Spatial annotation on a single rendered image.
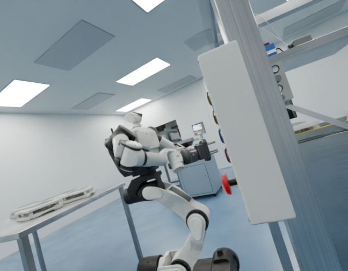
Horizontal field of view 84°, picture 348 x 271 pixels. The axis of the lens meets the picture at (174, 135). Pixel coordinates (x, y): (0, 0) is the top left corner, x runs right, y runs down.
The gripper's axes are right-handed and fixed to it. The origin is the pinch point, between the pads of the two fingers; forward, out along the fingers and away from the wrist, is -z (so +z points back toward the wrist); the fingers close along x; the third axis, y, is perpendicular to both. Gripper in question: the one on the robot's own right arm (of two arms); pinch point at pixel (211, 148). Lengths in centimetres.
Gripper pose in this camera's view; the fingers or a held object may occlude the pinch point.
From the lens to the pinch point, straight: 114.7
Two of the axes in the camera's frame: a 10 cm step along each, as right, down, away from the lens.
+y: 2.5, -1.4, -9.6
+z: -9.2, 2.6, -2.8
